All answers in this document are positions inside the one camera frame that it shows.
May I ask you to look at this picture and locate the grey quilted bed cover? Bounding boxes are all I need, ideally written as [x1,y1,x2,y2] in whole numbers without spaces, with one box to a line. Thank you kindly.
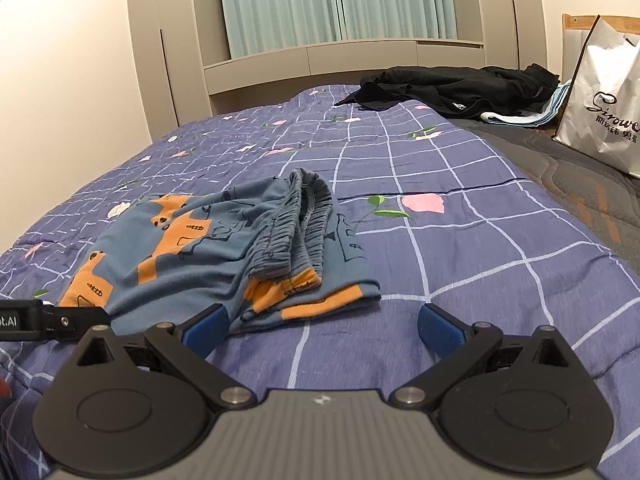
[449,119,640,263]

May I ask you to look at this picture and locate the light blue folded cloth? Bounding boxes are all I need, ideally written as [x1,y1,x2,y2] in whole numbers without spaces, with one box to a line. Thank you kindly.
[479,79,572,129]

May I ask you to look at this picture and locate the beige built-in cabinet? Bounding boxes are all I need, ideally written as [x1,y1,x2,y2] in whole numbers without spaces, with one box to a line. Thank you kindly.
[124,0,547,128]

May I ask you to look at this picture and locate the blue pants with orange print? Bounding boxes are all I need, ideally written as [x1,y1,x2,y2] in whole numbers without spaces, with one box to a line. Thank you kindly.
[57,167,384,337]

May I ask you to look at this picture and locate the black clothing pile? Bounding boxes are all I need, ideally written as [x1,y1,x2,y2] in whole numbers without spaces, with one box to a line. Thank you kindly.
[334,63,561,122]

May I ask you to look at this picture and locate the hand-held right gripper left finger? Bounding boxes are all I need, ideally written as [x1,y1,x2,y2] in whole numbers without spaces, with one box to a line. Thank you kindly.
[75,303,258,412]

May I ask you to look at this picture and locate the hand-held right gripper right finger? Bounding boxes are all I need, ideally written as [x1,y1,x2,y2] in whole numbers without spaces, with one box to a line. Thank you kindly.
[388,303,572,411]

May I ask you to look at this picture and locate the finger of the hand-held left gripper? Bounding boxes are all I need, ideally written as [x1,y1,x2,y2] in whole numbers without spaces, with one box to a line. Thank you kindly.
[42,305,112,343]

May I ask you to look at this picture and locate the white shopping bag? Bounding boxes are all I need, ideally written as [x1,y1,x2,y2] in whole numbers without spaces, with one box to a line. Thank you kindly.
[552,14,640,179]

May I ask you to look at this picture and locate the pale green curtain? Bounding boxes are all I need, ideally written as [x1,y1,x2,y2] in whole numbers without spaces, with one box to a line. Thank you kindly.
[215,0,459,59]

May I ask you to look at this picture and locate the grey padded wooden headboard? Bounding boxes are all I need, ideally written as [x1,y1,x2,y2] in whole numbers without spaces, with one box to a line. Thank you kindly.
[560,12,640,88]

